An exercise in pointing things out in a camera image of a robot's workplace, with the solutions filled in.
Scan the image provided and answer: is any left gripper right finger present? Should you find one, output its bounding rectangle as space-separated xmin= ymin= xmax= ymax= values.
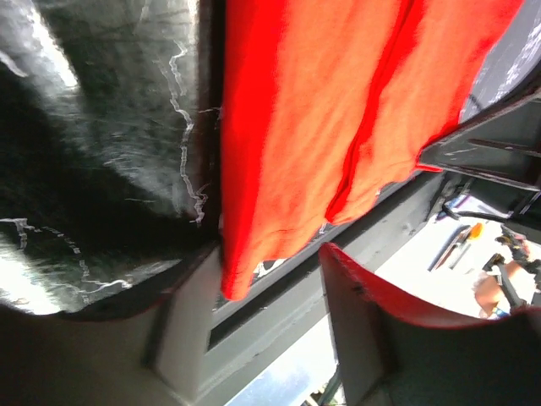
xmin=319 ymin=244 xmax=540 ymax=405

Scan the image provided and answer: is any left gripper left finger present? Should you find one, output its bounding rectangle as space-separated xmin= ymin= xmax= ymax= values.
xmin=1 ymin=246 xmax=221 ymax=405

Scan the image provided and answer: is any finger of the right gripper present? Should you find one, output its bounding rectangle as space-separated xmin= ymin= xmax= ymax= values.
xmin=419 ymin=91 xmax=540 ymax=186

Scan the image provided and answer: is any red t shirt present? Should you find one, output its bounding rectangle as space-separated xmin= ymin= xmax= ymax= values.
xmin=221 ymin=1 xmax=522 ymax=300

